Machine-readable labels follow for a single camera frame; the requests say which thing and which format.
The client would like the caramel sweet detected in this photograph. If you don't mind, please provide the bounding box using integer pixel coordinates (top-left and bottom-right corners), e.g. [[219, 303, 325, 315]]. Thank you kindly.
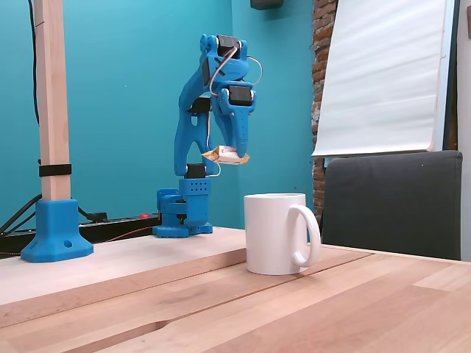
[[201, 144, 252, 166]]

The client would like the white ceramic mug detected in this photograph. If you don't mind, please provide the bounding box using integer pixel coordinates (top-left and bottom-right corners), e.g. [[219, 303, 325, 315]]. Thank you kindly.
[[243, 192, 322, 276]]

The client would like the white flipchart paper pad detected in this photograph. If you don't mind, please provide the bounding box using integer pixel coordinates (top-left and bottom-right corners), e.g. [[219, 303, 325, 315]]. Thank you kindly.
[[311, 0, 461, 158]]

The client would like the pale wooden board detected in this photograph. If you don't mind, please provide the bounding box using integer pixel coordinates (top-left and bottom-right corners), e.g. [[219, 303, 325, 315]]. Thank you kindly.
[[0, 226, 248, 306]]

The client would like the black power strip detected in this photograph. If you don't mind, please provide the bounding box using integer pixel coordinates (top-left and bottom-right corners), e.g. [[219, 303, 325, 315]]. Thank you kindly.
[[0, 213, 163, 251]]

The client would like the dark grey chair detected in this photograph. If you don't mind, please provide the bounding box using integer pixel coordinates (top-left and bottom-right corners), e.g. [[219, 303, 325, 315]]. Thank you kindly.
[[319, 149, 464, 262]]

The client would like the thin servo cable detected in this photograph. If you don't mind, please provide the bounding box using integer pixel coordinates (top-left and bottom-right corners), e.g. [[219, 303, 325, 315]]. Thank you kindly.
[[245, 54, 264, 88]]

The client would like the thin red wire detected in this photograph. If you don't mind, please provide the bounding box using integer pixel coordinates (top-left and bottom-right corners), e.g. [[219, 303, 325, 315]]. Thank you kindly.
[[105, 227, 155, 243]]

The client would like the black strap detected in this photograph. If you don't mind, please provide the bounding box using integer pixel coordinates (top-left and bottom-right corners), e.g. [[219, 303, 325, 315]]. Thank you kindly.
[[38, 164, 72, 178]]

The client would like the wooden post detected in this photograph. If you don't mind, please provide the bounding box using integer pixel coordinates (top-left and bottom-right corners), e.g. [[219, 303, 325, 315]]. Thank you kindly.
[[32, 0, 72, 202]]

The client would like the black cable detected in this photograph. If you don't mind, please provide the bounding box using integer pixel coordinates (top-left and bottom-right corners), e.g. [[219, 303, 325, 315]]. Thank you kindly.
[[0, 193, 42, 231], [0, 209, 38, 237], [28, 0, 40, 126]]

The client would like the blue printed post base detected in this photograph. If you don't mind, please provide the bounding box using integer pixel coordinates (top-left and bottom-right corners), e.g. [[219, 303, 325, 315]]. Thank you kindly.
[[20, 199, 94, 263]]

